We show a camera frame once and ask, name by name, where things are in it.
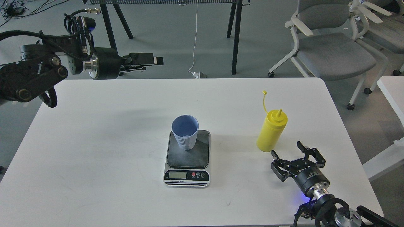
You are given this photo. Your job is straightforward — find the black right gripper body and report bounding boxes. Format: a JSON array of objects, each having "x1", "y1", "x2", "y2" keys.
[{"x1": 287, "y1": 158, "x2": 330, "y2": 196}]

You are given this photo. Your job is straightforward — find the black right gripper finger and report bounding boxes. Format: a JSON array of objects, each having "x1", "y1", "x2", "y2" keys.
[
  {"x1": 271, "y1": 150, "x2": 295, "y2": 182},
  {"x1": 297, "y1": 141, "x2": 326, "y2": 168}
]

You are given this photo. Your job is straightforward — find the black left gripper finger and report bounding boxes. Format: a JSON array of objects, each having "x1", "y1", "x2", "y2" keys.
[
  {"x1": 120, "y1": 66, "x2": 147, "y2": 76},
  {"x1": 122, "y1": 53, "x2": 163, "y2": 67}
]

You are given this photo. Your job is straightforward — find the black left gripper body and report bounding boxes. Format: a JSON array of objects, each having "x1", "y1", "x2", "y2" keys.
[{"x1": 83, "y1": 47, "x2": 129, "y2": 80}]

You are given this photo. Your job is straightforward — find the yellow squeeze bottle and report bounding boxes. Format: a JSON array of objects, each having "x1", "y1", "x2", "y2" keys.
[{"x1": 256, "y1": 90, "x2": 288, "y2": 152}]

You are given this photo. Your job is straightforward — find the blue plastic cup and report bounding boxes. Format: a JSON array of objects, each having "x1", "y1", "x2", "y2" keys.
[{"x1": 171, "y1": 115, "x2": 199, "y2": 150}]

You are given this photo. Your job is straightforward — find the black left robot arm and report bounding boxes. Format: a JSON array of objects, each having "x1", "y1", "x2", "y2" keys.
[{"x1": 0, "y1": 8, "x2": 163, "y2": 108}]

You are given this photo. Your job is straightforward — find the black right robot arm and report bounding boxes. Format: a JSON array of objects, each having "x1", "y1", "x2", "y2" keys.
[{"x1": 271, "y1": 141, "x2": 396, "y2": 227}]

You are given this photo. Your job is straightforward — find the digital kitchen scale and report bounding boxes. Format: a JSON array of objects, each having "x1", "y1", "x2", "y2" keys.
[{"x1": 163, "y1": 130, "x2": 211, "y2": 187}]

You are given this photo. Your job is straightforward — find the black trestle table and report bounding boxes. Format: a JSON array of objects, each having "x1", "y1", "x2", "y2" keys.
[{"x1": 85, "y1": 0, "x2": 248, "y2": 76}]

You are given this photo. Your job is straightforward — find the grey office chair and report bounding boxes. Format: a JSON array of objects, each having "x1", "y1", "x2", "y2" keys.
[
  {"x1": 349, "y1": 0, "x2": 404, "y2": 76},
  {"x1": 268, "y1": 0, "x2": 377, "y2": 110}
]

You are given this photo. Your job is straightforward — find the white hanging cable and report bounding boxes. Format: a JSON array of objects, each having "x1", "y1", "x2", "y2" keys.
[{"x1": 188, "y1": 3, "x2": 201, "y2": 79}]

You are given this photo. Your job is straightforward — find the black floor cables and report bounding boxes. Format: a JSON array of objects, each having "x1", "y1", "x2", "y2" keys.
[{"x1": 0, "y1": 0, "x2": 68, "y2": 27}]

